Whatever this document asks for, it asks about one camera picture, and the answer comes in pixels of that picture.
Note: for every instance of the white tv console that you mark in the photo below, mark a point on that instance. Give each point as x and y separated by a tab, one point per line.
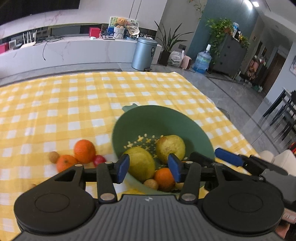
68	51

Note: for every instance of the teddy bear toy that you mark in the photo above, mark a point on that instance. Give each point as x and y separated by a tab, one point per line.
119	28

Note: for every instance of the dark grey drawer cabinet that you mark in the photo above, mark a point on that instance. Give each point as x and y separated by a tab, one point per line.
231	56

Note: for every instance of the trailing green ivy plant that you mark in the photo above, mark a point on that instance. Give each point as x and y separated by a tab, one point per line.
219	29

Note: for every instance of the large yellow-green pear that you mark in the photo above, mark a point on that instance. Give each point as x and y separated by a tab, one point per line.
171	144

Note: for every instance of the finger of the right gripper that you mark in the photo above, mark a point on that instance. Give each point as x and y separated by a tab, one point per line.
204	161
229	157

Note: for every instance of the red box on console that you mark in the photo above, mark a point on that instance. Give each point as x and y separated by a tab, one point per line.
94	32

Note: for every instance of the round green pear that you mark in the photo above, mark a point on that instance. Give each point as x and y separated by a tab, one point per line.
142	165

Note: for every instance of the pink small appliance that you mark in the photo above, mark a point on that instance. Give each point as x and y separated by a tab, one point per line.
186	63

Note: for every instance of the potted plant by bin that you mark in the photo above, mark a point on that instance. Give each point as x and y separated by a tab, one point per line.
168	41

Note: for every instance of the pink box on console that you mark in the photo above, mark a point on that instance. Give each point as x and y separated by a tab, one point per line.
4	47

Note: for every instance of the yellow checkered tablecloth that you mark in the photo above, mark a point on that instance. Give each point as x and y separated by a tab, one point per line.
53	113

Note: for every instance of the orange tangerine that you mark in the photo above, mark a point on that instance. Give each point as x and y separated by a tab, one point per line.
84	151
64	162
165	179

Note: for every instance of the green colander bowl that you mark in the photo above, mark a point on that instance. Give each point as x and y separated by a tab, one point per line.
148	134

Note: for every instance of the black dining chairs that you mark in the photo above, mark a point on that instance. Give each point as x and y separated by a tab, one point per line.
285	116

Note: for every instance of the blue-grey pedal bin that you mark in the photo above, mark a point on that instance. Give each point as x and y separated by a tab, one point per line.
144	54

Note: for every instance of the black wall television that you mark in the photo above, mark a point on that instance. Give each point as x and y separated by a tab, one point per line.
15	9

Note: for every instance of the white wifi router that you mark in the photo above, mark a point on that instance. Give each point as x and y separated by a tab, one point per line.
29	39

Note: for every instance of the orange tangerine back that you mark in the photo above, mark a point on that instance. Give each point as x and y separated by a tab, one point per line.
84	151

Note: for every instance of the blue water bottle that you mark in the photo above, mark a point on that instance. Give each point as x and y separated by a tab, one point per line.
203	60

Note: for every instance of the brown longan fruit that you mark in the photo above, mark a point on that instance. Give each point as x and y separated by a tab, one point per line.
53	157

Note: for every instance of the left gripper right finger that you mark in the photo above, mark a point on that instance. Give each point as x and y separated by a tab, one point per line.
189	173

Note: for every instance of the small red fruit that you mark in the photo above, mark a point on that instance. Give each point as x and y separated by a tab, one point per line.
98	159

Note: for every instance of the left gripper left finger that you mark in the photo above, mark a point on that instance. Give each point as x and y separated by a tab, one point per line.
108	174

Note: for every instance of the white plastic bag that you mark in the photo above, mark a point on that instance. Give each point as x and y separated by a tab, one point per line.
175	58

